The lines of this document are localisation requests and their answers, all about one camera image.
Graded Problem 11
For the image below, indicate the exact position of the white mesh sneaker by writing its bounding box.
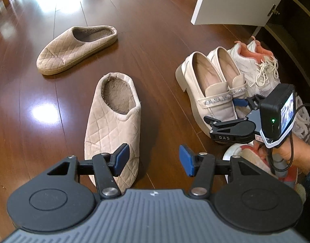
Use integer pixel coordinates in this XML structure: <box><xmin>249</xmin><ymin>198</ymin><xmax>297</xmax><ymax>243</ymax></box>
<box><xmin>247</xmin><ymin>37</ymin><xmax>281</xmax><ymax>93</ymax></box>
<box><xmin>227</xmin><ymin>40</ymin><xmax>270</xmax><ymax>99</ymax></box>

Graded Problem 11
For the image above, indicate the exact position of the beige quilted slipper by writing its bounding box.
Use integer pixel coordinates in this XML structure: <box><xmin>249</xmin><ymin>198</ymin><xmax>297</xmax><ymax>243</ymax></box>
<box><xmin>36</xmin><ymin>25</ymin><xmax>118</xmax><ymax>76</ymax></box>
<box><xmin>84</xmin><ymin>72</ymin><xmax>141</xmax><ymax>195</ymax></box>

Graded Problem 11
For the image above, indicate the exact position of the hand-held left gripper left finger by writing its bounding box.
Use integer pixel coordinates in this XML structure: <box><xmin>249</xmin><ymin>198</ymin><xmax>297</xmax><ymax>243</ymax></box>
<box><xmin>47</xmin><ymin>143</ymin><xmax>130</xmax><ymax>199</ymax></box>

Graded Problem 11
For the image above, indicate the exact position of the person's right hand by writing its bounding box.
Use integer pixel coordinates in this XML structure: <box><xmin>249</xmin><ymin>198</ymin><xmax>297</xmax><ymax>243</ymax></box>
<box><xmin>253</xmin><ymin>134</ymin><xmax>310</xmax><ymax>176</ymax></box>

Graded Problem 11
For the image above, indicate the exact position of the white cabinet door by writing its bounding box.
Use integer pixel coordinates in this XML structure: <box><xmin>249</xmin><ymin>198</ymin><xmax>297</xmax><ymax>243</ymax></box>
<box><xmin>191</xmin><ymin>0</ymin><xmax>288</xmax><ymax>27</ymax></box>

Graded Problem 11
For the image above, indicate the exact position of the black cable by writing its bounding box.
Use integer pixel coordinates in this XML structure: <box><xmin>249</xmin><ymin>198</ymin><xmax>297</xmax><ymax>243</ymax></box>
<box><xmin>269</xmin><ymin>102</ymin><xmax>310</xmax><ymax>176</ymax></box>

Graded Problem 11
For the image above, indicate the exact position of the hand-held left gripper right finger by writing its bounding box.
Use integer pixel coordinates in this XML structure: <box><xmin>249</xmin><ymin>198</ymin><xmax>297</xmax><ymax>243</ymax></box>
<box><xmin>179</xmin><ymin>144</ymin><xmax>262</xmax><ymax>199</ymax></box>

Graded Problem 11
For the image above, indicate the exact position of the metal door hinge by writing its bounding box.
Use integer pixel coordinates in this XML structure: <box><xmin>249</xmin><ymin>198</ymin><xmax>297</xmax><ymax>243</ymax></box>
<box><xmin>268</xmin><ymin>4</ymin><xmax>281</xmax><ymax>16</ymax></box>

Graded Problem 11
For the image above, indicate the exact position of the cream loafer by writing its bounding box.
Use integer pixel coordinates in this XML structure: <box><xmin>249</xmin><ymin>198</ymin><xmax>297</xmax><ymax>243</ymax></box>
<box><xmin>208</xmin><ymin>46</ymin><xmax>250</xmax><ymax>119</ymax></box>
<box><xmin>175</xmin><ymin>51</ymin><xmax>238</xmax><ymax>135</ymax></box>

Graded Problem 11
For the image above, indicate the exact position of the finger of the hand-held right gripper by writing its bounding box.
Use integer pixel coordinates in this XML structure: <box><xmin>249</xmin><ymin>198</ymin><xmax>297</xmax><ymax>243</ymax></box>
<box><xmin>232</xmin><ymin>95</ymin><xmax>266</xmax><ymax>111</ymax></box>
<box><xmin>204</xmin><ymin>116</ymin><xmax>250</xmax><ymax>131</ymax></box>

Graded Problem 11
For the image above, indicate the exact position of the dark shoe cabinet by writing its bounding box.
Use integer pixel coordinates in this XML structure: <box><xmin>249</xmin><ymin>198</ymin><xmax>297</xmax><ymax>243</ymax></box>
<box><xmin>254</xmin><ymin>0</ymin><xmax>310</xmax><ymax>94</ymax></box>

